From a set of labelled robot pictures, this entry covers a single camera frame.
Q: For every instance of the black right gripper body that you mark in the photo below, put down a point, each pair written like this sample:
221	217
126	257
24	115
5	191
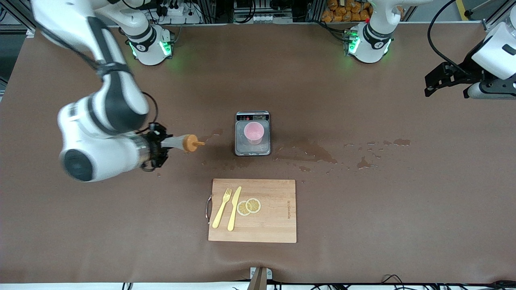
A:
155	148

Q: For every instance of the sauce bottle with orange cap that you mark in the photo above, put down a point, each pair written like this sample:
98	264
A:
189	143

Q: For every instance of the pink plastic cup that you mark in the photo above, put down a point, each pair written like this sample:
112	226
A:
254	132

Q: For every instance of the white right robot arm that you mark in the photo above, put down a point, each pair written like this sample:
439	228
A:
100	157

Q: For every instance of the yellow plastic fork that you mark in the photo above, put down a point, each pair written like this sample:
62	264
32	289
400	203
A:
221	211

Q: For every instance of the yellow plastic knife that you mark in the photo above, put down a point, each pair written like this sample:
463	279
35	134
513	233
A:
234	209

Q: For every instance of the silver kitchen scale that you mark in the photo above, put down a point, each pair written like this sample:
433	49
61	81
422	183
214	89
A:
252	151

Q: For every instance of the lemon slice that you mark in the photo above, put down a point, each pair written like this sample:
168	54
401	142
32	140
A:
242	208
254	205

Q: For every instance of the brown table cover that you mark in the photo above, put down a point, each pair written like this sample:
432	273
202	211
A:
258	80

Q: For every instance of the white power strip with plugs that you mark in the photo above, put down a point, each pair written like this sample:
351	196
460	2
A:
177	11

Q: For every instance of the orange snack packets pile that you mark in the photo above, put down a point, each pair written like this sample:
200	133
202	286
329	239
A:
338	10

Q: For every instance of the wooden cutting board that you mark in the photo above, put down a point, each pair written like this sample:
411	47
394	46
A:
274	217

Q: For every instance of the aluminium frame post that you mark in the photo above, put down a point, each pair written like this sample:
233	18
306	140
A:
22	16
494	18

